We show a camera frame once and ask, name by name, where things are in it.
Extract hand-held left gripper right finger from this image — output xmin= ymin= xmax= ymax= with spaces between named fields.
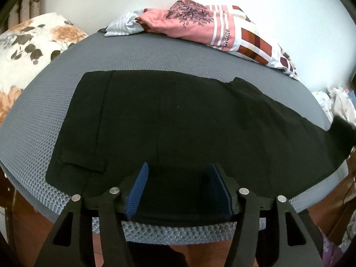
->
xmin=208 ymin=163 xmax=324 ymax=267

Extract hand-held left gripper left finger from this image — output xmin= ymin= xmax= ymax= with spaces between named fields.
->
xmin=34 ymin=162 xmax=151 ymax=267

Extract black pants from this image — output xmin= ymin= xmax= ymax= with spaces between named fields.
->
xmin=44 ymin=70 xmax=356 ymax=227

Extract grey mesh mat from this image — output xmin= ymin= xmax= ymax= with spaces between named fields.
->
xmin=0 ymin=29 xmax=349 ymax=245

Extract white patterned cloth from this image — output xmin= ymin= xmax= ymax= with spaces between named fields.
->
xmin=311 ymin=86 xmax=356 ymax=130

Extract white striped garment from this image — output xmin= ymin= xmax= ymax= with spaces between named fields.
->
xmin=104 ymin=9 xmax=148 ymax=37

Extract pink printed shirt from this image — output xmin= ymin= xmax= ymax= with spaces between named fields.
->
xmin=138 ymin=0 xmax=301 ymax=81

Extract floral pillow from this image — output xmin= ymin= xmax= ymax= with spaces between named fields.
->
xmin=0 ymin=12 xmax=89 ymax=125

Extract beige curtain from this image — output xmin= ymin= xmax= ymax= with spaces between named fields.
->
xmin=17 ymin=0 xmax=46 ymax=24

